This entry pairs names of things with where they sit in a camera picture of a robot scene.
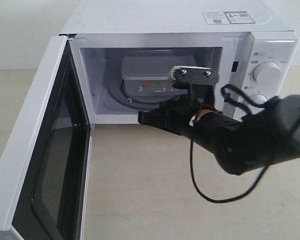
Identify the white microwave door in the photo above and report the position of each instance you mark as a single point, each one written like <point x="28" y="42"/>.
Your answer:
<point x="44" y="167"/>

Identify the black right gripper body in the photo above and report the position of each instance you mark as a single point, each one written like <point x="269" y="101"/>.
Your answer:
<point x="176" y="116"/>

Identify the white microwave oven body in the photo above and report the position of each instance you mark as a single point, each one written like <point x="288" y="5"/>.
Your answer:
<point x="232" y="50"/>

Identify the blue white label sticker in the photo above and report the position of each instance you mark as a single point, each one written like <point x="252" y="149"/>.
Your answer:
<point x="228" y="18"/>

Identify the glass turntable plate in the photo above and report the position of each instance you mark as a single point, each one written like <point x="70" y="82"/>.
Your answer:
<point x="115" y="84"/>

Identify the lower white timer knob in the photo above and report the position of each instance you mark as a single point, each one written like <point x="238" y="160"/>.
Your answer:
<point x="258" y="99"/>

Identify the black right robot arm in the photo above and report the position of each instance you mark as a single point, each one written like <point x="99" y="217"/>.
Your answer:
<point x="269" y="137"/>

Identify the white plastic food container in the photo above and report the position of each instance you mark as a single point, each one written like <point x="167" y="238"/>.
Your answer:
<point x="147" y="73"/>

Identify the upper white power knob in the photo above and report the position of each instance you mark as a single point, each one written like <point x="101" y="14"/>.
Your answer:
<point x="267" y="72"/>

